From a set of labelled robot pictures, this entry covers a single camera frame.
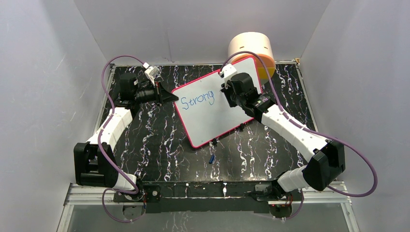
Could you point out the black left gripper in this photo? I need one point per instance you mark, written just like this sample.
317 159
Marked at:
161 94

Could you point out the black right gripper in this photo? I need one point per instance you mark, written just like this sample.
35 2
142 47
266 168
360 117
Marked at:
226 93

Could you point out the pink-framed whiteboard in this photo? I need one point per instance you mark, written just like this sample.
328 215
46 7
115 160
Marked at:
204 111

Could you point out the blue marker cap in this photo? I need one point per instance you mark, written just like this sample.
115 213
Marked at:
212 158

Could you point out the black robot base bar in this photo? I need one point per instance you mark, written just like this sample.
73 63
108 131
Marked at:
218 196

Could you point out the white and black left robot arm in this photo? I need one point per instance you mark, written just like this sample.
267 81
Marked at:
94 160

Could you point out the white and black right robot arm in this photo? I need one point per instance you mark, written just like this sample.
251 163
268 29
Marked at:
325 158

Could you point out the black whiteboard stand clip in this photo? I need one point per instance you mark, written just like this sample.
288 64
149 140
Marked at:
213 142
241 127

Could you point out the cream and orange cylinder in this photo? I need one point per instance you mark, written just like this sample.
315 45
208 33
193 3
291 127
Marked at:
255 42

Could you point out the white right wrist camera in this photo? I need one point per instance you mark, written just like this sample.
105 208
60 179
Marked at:
227 72

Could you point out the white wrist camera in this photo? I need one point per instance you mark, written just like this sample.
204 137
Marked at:
227 72
150 72

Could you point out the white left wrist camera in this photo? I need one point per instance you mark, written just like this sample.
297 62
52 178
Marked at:
150 72

